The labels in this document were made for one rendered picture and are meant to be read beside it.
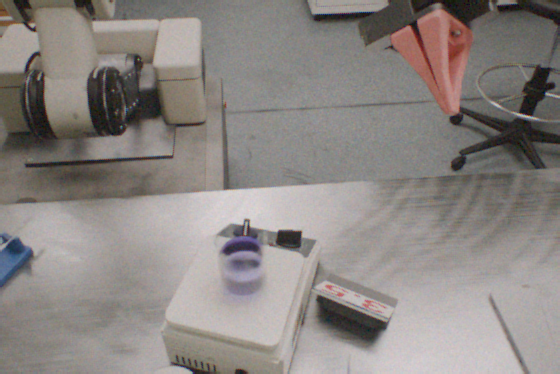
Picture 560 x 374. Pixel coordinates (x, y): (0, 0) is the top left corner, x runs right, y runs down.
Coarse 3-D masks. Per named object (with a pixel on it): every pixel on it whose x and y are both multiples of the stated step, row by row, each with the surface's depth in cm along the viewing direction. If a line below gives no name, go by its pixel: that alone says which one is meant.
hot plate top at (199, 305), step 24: (192, 264) 56; (216, 264) 56; (288, 264) 56; (192, 288) 53; (216, 288) 53; (288, 288) 53; (168, 312) 51; (192, 312) 51; (216, 312) 51; (240, 312) 51; (264, 312) 51; (288, 312) 51; (216, 336) 50; (240, 336) 49; (264, 336) 49
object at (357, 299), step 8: (320, 288) 60; (328, 288) 61; (336, 288) 62; (344, 296) 60; (352, 296) 61; (360, 296) 62; (360, 304) 58; (368, 304) 59; (376, 304) 60; (384, 312) 58
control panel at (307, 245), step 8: (272, 232) 66; (272, 240) 63; (304, 240) 65; (312, 240) 65; (280, 248) 61; (288, 248) 61; (296, 248) 62; (304, 248) 62; (312, 248) 62; (304, 256) 59
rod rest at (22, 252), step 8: (16, 240) 65; (8, 248) 68; (16, 248) 67; (24, 248) 67; (0, 256) 67; (8, 256) 67; (16, 256) 67; (24, 256) 67; (0, 264) 66; (8, 264) 66; (16, 264) 66; (0, 272) 65; (8, 272) 65; (0, 280) 64
